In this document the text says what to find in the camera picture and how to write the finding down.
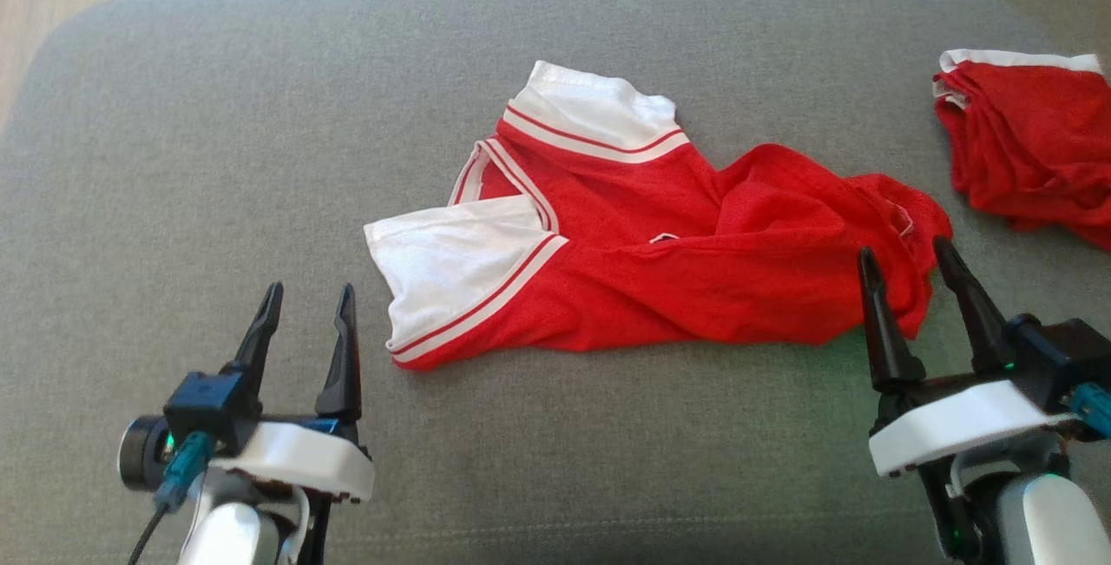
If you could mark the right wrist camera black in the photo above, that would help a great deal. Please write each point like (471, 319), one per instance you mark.
(1059, 361)

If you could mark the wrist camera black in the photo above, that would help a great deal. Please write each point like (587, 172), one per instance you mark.
(1059, 361)
(213, 409)

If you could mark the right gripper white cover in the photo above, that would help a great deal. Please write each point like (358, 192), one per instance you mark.
(955, 426)

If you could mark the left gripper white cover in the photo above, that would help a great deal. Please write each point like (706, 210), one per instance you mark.
(304, 461)

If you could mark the grey sofa seat cushion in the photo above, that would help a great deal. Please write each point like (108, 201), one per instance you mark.
(260, 157)

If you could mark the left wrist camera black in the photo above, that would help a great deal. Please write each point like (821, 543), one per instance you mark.
(213, 409)

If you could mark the red shorts white waistband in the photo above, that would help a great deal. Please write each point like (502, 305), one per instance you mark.
(1033, 148)

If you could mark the red jersey white sleeves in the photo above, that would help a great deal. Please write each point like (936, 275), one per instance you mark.
(660, 279)

